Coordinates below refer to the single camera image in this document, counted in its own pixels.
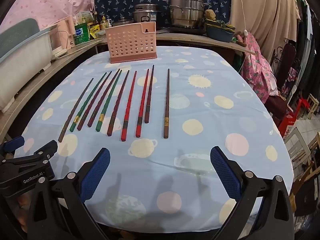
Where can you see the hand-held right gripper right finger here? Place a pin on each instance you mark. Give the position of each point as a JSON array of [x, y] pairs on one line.
[[225, 175]]

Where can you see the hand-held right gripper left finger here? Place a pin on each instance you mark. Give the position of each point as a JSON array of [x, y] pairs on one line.
[[96, 175]]

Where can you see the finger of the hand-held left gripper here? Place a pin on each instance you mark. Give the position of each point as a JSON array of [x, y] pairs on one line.
[[13, 143], [45, 152]]

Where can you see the brown wooden chopstick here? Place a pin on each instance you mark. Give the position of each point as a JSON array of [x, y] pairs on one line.
[[76, 110]]

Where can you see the maroon brown chopstick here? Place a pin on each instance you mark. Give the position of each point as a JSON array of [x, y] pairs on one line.
[[119, 102]]

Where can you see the brown chopstick with gold band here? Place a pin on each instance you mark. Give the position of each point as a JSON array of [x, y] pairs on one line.
[[167, 105]]

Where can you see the dark brown chopstick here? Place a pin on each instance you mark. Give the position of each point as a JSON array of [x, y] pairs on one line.
[[150, 95]]

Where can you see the pink perforated utensil holder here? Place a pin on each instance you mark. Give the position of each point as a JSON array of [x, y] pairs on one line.
[[130, 45]]

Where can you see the person's left hand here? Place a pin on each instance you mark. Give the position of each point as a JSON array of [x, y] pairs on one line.
[[23, 205]]

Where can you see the blue planet print tablecloth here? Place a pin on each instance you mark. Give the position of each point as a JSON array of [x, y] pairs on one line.
[[200, 130]]

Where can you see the white plastic bin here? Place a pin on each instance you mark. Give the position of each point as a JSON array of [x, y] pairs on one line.
[[20, 62]]

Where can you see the red plastic stool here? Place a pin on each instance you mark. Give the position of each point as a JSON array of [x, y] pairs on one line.
[[290, 125]]

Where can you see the grey green plastic lid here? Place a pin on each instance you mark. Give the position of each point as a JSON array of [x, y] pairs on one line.
[[17, 35]]

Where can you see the white electric appliance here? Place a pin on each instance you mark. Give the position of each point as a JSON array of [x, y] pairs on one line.
[[56, 42]]

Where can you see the pink floral cloth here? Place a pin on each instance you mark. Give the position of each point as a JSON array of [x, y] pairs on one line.
[[257, 67]]

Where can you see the wooden stool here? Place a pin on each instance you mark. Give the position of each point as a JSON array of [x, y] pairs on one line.
[[312, 102]]

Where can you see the green tin can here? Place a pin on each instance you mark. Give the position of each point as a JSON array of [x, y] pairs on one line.
[[81, 33]]

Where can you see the pink electric kettle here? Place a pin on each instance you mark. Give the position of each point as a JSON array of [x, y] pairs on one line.
[[65, 30]]

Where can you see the yellow packet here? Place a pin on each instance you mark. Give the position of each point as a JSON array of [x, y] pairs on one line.
[[95, 32]]

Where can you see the dark metal chair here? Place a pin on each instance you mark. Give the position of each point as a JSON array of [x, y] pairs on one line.
[[287, 55]]

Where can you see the blue plastic basin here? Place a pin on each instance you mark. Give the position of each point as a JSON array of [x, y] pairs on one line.
[[220, 35]]

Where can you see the yellow sauce bottle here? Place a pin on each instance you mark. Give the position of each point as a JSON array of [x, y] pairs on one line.
[[103, 25]]

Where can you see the white plastic bag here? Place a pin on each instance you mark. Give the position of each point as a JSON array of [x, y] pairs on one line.
[[83, 16]]

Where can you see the dark glass bottle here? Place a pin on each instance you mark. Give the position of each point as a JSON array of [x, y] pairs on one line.
[[95, 20]]

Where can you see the black induction cooktop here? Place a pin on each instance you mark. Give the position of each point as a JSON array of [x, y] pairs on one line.
[[190, 31]]

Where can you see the small pot with lid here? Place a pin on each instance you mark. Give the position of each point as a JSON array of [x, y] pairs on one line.
[[121, 22]]

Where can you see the dark hanging clothes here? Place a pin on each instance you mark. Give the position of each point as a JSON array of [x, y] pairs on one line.
[[307, 42]]

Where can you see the yellow sponge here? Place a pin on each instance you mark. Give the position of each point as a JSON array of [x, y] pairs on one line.
[[210, 14]]

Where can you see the stainless steel steamer pot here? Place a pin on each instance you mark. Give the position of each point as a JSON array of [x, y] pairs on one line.
[[186, 12]]

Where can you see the steel rice cooker pot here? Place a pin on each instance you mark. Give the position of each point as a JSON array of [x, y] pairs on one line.
[[147, 15]]

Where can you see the beige curtain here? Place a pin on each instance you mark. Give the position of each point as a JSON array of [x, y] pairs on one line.
[[262, 10]]

